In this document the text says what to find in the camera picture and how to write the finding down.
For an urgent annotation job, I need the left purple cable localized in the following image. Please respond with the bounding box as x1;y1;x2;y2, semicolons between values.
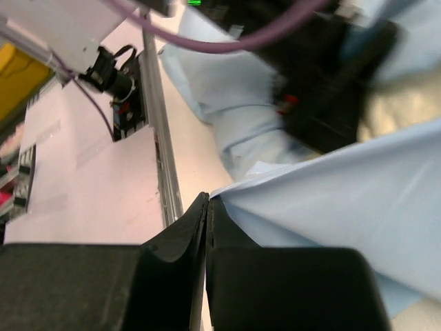
54;0;331;139

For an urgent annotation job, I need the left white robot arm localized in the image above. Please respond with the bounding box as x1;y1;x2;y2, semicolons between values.
167;1;400;153

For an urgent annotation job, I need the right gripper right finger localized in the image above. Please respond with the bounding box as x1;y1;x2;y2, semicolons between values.
206;198;391;330

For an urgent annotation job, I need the yellow bin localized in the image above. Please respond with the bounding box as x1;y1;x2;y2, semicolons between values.
1;43;52;121

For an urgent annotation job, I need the light blue pillowcase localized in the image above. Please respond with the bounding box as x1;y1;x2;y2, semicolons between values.
159;1;440;316

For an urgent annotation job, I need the cream yellow foam pillow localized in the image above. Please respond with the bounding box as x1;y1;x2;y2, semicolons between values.
358;66;440;142

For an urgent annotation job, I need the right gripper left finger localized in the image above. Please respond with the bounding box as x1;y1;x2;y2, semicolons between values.
1;192;209;330

